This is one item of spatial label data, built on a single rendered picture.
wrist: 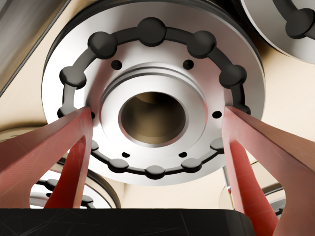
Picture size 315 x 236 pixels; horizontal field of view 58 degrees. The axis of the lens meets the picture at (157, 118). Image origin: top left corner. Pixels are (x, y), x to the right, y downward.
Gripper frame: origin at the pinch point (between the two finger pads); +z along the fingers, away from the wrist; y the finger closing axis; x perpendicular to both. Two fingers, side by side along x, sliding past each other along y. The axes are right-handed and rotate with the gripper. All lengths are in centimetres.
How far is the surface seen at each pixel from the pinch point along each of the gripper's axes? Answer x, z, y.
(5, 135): 3.2, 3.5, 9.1
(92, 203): 6.7, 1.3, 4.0
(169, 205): 10.9, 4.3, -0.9
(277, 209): 6.9, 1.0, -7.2
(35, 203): 5.9, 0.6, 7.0
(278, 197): 5.9, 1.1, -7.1
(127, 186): 8.7, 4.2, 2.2
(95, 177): 4.9, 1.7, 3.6
